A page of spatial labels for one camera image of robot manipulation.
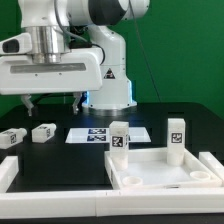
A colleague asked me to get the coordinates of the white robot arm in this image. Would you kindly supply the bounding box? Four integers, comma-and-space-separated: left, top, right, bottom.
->
0, 0, 150, 115

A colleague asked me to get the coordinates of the black cable on table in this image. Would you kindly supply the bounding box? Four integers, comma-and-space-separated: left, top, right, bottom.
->
31, 92, 76, 105

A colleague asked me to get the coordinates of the white left obstacle bar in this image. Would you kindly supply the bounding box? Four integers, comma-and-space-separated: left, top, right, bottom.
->
0, 156, 19, 193

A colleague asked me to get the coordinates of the grey braided wrist cable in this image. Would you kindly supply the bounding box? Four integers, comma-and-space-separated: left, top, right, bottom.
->
53, 0, 105, 64

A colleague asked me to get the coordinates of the white right obstacle bar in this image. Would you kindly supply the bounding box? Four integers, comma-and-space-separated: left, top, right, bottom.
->
199, 152, 224, 184

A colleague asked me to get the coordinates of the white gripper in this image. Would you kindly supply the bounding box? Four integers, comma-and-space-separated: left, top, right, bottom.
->
0, 48, 103, 116

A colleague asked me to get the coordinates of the white sheet with fiducial markers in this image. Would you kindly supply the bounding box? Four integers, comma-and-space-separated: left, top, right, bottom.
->
66, 127, 151, 144

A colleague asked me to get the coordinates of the white square table top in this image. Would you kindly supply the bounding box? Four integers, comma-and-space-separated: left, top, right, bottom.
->
105, 148, 223, 190

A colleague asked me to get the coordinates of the white obstacle bar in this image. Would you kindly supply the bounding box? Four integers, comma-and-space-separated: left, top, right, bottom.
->
0, 156, 19, 193
0, 188, 224, 220
199, 152, 224, 184

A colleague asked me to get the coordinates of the white front obstacle bar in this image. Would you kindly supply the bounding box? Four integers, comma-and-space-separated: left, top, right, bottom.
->
0, 188, 224, 220

